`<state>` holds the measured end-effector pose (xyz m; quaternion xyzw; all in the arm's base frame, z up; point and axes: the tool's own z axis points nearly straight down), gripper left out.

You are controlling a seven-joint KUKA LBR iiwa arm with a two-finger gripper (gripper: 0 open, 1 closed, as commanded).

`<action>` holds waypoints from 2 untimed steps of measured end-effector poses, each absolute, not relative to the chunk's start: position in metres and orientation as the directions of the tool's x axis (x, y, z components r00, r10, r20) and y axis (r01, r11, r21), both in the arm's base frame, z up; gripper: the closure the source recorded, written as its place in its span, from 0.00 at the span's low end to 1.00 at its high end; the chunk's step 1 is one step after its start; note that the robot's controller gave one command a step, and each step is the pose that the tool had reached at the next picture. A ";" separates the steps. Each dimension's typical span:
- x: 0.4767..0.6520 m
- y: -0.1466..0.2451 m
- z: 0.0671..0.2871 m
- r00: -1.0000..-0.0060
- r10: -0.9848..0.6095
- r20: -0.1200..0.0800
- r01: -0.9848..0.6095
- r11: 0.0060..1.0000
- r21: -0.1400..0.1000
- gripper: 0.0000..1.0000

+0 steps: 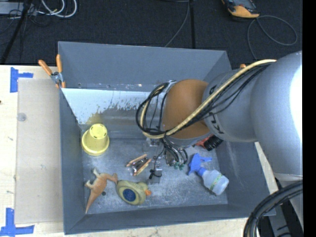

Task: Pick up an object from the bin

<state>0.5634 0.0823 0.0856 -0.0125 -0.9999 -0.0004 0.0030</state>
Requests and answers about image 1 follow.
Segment yellow plastic cup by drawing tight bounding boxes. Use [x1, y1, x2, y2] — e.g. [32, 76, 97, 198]
[81, 123, 110, 157]

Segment pale wood flat board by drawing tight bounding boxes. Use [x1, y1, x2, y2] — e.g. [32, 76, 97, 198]
[14, 78, 65, 225]

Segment small red-orange object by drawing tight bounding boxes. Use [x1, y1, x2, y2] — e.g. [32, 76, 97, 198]
[194, 136, 210, 148]

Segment orange toy dinosaur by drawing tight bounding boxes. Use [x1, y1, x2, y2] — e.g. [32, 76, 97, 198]
[84, 167, 119, 214]

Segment yellow rubber duck toy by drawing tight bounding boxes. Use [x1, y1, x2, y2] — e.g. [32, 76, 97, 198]
[116, 179, 152, 206]

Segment grey metal bin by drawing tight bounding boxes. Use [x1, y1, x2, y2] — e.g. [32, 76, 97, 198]
[57, 41, 277, 235]

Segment blue-headed clear spray bottle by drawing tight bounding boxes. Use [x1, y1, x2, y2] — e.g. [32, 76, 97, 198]
[187, 153, 230, 196]

